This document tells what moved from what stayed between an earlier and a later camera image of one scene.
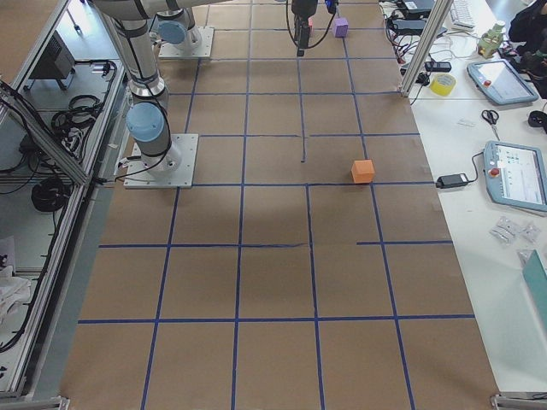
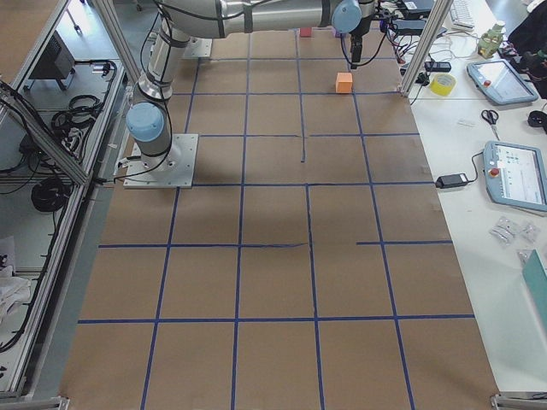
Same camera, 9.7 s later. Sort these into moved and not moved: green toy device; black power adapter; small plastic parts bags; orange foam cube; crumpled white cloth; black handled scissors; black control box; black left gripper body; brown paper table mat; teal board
Moved: orange foam cube; black left gripper body
Not moved: black handled scissors; teal board; black power adapter; small plastic parts bags; brown paper table mat; black control box; crumpled white cloth; green toy device
